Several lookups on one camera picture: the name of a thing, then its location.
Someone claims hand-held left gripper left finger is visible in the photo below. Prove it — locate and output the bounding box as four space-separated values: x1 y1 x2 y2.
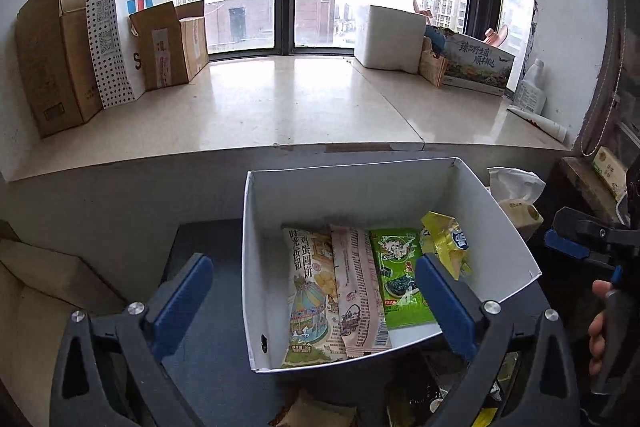
50 253 216 427

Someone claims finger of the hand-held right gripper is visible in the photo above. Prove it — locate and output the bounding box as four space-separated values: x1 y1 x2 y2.
552 206 626 250
544 228 618 270

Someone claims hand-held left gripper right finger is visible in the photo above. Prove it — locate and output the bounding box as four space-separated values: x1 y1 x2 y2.
414 253 581 427

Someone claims white cardboard box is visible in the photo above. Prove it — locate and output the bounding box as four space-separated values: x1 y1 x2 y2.
241 157 543 374

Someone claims person's right hand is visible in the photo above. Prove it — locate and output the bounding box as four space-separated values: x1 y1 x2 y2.
587 279 612 376

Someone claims brown marble shelf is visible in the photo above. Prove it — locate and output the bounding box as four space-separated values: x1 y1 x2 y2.
560 156 626 224

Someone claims beige tissue box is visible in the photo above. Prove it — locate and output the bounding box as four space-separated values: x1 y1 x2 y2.
487 167 546 240

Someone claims green seaweed snack packet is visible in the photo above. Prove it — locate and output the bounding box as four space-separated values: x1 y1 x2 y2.
369 228 438 330

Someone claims green and white packet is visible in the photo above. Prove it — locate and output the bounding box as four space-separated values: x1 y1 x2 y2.
592 146 628 198

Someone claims yellow snack packet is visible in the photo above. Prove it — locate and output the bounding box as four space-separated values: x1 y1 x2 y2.
419 211 473 282

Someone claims pink snack packet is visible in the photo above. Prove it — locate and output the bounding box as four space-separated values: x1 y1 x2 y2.
329 223 393 358

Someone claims white tube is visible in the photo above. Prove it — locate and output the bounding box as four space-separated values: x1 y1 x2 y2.
506 104 568 144

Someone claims cream illustrated snack packet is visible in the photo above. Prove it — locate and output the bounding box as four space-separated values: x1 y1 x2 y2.
281 226 348 369

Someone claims white plastic bottle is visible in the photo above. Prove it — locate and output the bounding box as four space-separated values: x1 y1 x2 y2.
512 58 547 115

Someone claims landscape printed box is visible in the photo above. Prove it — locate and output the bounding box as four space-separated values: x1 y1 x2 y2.
440 32 517 96

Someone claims small woven brown box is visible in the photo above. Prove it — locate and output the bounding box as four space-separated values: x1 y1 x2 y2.
419 36 448 88

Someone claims small open cardboard box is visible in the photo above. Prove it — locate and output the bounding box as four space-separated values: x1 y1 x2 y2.
129 0 210 92

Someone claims white foam box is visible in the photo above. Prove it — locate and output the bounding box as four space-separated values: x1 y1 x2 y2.
354 4 427 75

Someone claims polka dot paper bag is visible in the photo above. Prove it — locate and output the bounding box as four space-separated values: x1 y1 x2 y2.
85 0 137 110

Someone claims tall brown cardboard box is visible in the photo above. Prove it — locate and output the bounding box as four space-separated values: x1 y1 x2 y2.
15 0 103 138

